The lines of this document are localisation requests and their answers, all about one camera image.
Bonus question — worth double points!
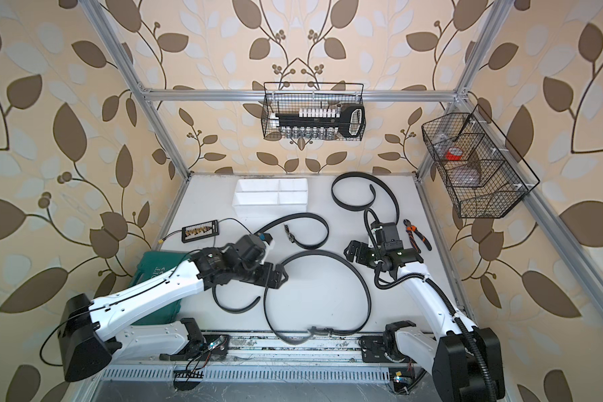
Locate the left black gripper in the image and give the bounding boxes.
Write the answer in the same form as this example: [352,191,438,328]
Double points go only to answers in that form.
[231,260,291,287]

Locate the white divided storage tray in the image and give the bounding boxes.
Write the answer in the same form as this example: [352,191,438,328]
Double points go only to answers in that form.
[233,179,308,206]

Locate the black belt front loop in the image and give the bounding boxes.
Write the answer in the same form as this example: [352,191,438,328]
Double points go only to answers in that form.
[261,250,373,346]

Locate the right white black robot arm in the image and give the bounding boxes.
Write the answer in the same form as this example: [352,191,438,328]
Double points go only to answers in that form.
[344,221,506,401]

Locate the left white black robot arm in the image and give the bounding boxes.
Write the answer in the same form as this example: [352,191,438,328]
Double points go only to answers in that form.
[57,234,288,383]

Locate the orange black pliers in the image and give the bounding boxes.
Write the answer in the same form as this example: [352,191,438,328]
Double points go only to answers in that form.
[403,219,432,254]

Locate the black bit holder box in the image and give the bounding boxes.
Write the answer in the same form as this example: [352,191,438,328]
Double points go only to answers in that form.
[181,219,219,243]

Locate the black belt long middle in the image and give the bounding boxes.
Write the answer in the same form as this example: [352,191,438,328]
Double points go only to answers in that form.
[211,212,331,315]

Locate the black belt back right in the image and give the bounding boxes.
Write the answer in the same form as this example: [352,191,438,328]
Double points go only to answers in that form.
[330,172,400,224]

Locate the green plastic tool case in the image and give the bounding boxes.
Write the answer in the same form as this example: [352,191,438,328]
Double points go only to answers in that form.
[128,250,192,326]

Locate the red item in basket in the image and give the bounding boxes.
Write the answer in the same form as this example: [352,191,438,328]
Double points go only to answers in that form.
[445,147,464,162]

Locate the aluminium front rail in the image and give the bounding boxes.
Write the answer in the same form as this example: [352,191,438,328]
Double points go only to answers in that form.
[87,330,504,368]

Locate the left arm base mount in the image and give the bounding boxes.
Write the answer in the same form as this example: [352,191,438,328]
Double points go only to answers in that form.
[159,334,231,362]

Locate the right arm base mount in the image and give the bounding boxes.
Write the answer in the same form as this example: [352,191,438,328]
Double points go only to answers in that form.
[358,335,415,364]

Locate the right wire basket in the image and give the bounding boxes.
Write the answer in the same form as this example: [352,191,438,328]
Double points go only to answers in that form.
[421,105,540,219]

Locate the wire basket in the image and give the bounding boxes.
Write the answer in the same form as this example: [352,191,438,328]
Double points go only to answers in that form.
[421,105,540,219]
[261,80,366,142]

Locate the black socket set rail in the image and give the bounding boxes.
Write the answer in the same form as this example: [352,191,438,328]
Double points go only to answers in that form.
[271,104,366,138]

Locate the back wire basket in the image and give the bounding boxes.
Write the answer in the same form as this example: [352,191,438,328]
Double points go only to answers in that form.
[261,80,366,142]

